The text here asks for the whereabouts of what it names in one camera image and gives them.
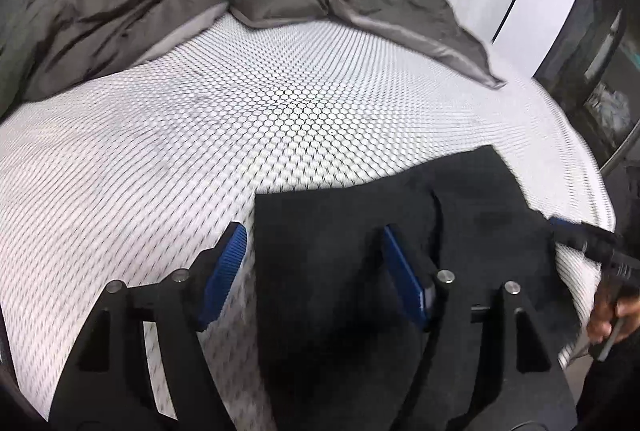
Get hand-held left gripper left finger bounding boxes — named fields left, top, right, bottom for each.
left=47, top=221, right=248, bottom=431

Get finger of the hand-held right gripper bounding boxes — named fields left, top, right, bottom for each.
left=547, top=217, right=618, bottom=262

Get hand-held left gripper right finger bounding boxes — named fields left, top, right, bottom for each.
left=382, top=225, right=576, bottom=431

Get black pants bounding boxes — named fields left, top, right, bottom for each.
left=254, top=145, right=568, bottom=431

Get person's right hand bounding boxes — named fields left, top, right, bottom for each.
left=586, top=278, right=640, bottom=344

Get grey metal tube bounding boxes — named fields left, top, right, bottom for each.
left=599, top=125, right=640, bottom=176

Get person's black trouser leg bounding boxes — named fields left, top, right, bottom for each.
left=575, top=351, right=640, bottom=431

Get white honeycomb pattern mattress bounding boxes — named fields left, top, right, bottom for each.
left=0, top=13, right=617, bottom=422

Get dark glass cabinet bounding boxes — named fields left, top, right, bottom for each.
left=532, top=0, right=640, bottom=172

